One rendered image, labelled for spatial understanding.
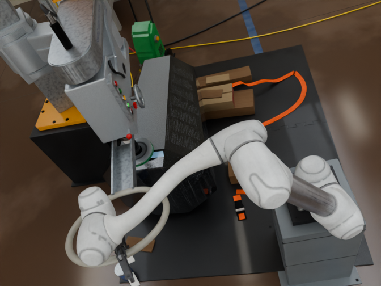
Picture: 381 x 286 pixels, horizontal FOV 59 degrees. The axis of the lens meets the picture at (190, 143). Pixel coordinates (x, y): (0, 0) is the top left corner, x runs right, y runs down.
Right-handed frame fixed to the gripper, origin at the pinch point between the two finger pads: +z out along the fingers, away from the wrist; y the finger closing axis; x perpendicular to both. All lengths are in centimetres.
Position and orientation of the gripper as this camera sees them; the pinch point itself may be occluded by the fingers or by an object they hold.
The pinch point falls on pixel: (132, 272)
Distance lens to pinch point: 145.8
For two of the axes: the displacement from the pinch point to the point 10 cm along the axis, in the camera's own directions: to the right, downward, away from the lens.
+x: -9.1, 4.0, -1.4
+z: 3.0, 8.4, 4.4
